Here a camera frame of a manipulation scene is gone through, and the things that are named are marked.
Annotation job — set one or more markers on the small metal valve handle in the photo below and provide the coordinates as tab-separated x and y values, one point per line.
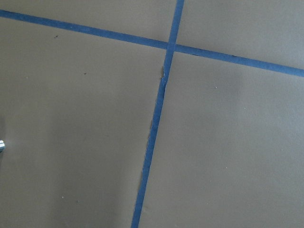
2	145

